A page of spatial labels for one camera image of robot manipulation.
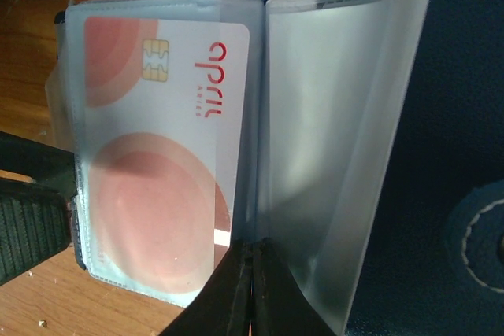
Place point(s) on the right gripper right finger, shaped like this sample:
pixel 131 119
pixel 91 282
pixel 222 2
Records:
pixel 280 308

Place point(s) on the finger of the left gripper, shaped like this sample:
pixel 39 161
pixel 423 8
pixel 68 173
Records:
pixel 45 165
pixel 35 226

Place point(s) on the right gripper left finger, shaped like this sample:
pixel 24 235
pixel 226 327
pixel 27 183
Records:
pixel 223 305

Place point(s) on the red white credit card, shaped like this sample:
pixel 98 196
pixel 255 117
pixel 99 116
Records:
pixel 162 130

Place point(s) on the blue leather card holder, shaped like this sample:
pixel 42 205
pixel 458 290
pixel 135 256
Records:
pixel 371 153

